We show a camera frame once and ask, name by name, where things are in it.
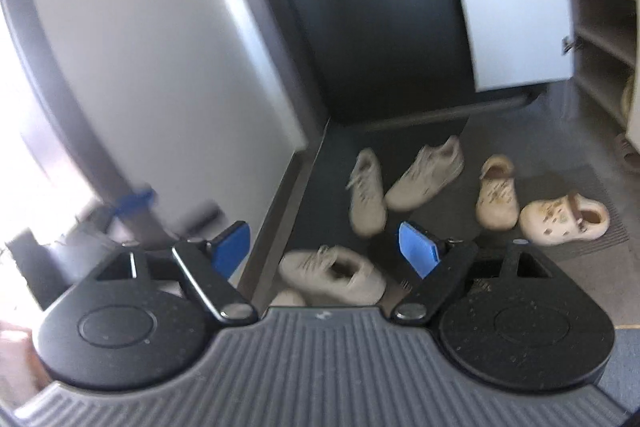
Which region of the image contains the dark entrance door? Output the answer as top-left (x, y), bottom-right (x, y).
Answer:
top-left (249, 0), bottom-right (477, 128)

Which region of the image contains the beige shoe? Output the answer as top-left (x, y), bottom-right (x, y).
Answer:
top-left (619, 74), bottom-right (637, 122)

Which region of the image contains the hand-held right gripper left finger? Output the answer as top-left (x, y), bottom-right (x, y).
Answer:
top-left (95, 221), bottom-right (259, 324)

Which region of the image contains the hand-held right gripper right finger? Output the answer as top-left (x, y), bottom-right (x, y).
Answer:
top-left (390, 222), bottom-right (556, 325)

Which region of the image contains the cream clog with charms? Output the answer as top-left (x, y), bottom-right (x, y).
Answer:
top-left (474, 155), bottom-right (519, 231)
top-left (519, 192), bottom-right (611, 248)

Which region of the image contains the white sneaker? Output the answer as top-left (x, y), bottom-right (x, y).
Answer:
top-left (347, 148), bottom-right (387, 238)
top-left (384, 135), bottom-right (466, 212)

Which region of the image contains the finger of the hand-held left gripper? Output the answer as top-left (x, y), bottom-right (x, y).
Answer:
top-left (113, 189), bottom-right (155, 218)

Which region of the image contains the chunky cream sneaker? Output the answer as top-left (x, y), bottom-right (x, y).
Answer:
top-left (269, 289), bottom-right (307, 308)
top-left (278, 245), bottom-right (387, 306)

